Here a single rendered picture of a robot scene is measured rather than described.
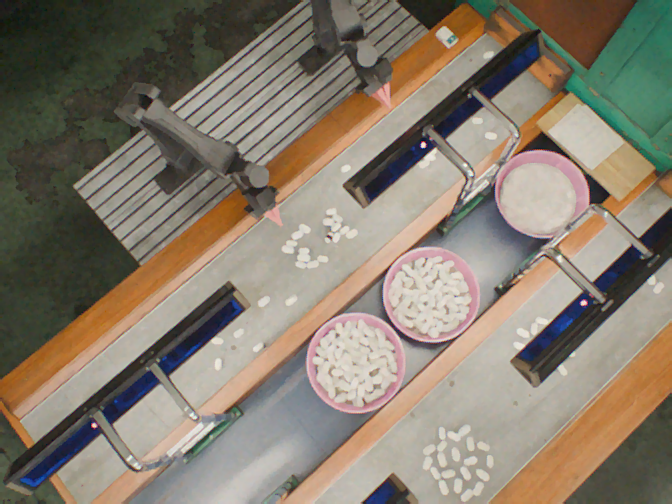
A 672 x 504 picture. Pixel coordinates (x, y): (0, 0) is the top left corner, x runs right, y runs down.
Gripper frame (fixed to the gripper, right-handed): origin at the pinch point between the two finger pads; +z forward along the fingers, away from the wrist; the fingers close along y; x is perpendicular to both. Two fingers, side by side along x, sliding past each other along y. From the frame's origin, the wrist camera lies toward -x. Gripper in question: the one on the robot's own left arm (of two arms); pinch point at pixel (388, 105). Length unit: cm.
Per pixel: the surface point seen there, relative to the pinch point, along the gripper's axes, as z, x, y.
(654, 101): 32, -39, 49
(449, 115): 0.7, -31.1, -0.5
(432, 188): 26.4, -6.2, -3.7
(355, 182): -1.4, -30.4, -28.9
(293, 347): 32, -13, -65
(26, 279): -2, 113, -130
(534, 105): 27.3, -7.0, 37.9
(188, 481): 43, -11, -110
